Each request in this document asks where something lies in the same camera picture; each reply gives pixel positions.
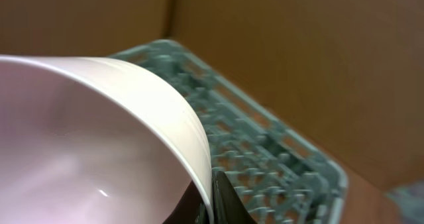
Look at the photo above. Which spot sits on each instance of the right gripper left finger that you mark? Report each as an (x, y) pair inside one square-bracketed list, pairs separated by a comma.
[(190, 209)]

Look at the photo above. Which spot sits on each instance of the small white plate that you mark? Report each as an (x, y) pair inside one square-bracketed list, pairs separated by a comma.
[(96, 140)]

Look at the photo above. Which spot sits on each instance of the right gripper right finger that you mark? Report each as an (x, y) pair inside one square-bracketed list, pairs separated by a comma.
[(227, 206)]

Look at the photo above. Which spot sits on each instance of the grey dish rack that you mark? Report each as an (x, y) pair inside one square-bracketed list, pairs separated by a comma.
[(278, 175)]

